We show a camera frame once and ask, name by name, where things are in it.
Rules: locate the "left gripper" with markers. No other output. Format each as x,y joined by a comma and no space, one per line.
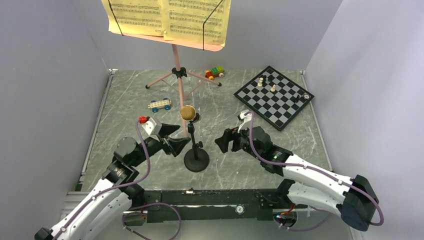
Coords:
176,144

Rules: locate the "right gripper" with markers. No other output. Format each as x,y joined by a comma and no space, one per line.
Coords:
223,142

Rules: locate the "gold microphone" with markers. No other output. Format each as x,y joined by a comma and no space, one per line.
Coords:
188,113

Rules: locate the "black microphone stand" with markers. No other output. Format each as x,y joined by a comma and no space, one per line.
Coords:
196,159

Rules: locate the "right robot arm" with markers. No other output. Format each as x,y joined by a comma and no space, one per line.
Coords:
353,199

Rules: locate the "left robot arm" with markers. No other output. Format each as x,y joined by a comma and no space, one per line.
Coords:
118,189

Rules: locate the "beige blue toy car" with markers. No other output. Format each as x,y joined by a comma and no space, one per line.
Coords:
161,104

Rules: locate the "pink music stand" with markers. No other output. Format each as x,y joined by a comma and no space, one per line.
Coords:
178,70

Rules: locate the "black white chessboard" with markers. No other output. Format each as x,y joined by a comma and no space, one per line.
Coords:
277,108

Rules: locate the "white chess piece left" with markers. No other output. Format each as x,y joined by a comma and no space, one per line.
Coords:
260,82

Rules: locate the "red green toy train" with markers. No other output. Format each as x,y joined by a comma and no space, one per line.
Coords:
215,72

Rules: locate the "black chess piece rear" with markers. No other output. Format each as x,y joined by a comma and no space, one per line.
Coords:
270,78

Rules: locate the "black chess piece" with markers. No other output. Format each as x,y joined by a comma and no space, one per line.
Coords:
270,78
297,98

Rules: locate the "black chess piece right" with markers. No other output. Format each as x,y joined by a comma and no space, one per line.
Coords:
297,98

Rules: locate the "round chess token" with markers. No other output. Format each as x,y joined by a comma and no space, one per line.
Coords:
306,96

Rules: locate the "yellow sheet music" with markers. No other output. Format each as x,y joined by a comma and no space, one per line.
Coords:
202,22

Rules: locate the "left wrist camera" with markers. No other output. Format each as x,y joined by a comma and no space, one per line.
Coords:
151,125

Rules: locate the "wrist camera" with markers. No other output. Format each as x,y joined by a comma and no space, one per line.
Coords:
246,118
151,125

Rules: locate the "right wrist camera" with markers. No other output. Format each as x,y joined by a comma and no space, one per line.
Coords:
246,118

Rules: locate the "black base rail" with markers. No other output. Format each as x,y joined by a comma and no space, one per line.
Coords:
224,204

